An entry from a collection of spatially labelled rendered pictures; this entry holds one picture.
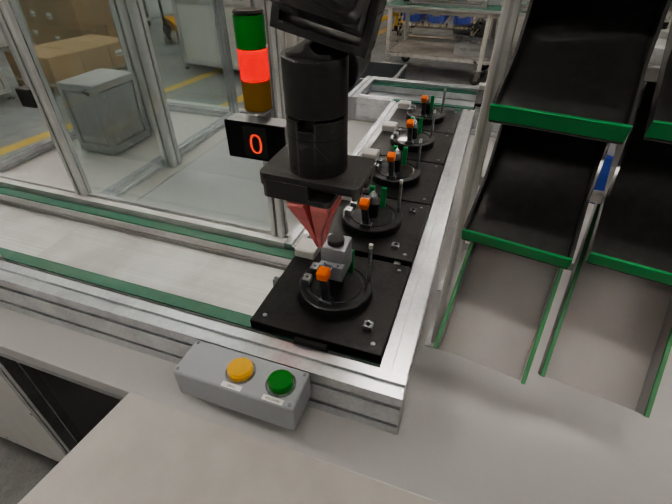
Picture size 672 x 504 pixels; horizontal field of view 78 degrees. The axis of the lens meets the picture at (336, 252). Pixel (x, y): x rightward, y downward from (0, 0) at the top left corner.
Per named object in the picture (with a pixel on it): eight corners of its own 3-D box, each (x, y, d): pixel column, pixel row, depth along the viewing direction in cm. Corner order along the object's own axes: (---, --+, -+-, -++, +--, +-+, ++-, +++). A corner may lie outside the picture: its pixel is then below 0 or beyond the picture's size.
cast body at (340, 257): (341, 282, 73) (342, 251, 69) (318, 277, 74) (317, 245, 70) (355, 254, 79) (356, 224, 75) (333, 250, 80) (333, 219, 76)
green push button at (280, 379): (287, 401, 62) (286, 394, 61) (263, 394, 64) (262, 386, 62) (298, 380, 65) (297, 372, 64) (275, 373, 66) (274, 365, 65)
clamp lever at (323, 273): (329, 303, 72) (326, 276, 67) (319, 301, 73) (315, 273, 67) (336, 288, 75) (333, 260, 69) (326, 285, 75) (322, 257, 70)
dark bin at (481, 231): (567, 270, 50) (585, 238, 44) (460, 239, 56) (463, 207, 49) (612, 111, 61) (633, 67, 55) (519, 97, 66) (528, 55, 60)
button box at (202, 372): (294, 432, 64) (292, 409, 60) (180, 392, 70) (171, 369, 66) (311, 394, 69) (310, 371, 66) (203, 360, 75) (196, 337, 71)
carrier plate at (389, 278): (380, 364, 68) (381, 355, 67) (250, 327, 74) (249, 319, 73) (409, 274, 86) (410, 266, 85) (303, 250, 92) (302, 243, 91)
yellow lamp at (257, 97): (264, 113, 73) (261, 84, 70) (239, 110, 74) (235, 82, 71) (277, 104, 76) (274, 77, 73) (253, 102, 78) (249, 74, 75)
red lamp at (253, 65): (261, 84, 70) (258, 52, 67) (235, 81, 71) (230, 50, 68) (274, 76, 73) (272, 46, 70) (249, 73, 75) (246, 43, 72)
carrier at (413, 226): (411, 269, 87) (418, 219, 80) (305, 247, 94) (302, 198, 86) (429, 212, 105) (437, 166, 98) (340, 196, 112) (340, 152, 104)
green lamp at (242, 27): (258, 51, 66) (254, 17, 63) (230, 49, 68) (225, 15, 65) (272, 45, 70) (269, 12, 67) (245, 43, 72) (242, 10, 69)
